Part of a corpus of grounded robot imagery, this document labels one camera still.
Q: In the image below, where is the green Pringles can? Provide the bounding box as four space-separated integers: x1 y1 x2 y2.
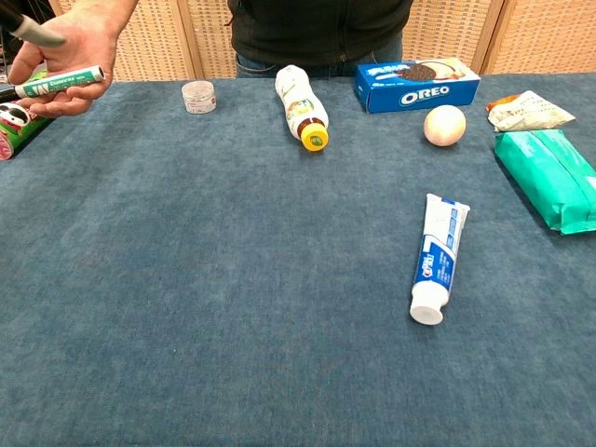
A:
0 64 54 162

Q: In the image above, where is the blue table mat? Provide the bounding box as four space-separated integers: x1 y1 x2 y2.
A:
0 71 596 447

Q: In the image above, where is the green white marker pen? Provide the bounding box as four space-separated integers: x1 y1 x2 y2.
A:
0 64 106 105

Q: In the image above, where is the blue Oreo box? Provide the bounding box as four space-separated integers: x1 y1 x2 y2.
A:
354 57 482 115

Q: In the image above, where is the green tissue pack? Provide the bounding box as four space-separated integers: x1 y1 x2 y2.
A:
493 129 596 237

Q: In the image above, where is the wicker folding screen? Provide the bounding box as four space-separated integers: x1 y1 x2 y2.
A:
48 0 596 83

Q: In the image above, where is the clear plastic jar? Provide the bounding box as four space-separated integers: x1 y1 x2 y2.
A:
181 79 219 115

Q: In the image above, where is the person right forearm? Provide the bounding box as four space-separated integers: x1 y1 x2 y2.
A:
102 0 141 34

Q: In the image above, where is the white bottle yellow cap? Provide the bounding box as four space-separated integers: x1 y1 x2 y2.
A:
274 64 331 154

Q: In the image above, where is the white blue toothpaste tube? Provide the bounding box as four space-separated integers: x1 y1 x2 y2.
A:
408 192 472 327

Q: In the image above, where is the person right hand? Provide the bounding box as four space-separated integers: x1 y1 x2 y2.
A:
7 0 128 119

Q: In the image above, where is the person torso black jacket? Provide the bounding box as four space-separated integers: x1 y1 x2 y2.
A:
226 0 415 79

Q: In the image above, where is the white ball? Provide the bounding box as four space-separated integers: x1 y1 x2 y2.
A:
423 104 467 148

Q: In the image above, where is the crumpled white orange snack packet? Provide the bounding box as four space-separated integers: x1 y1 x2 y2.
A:
485 89 577 134

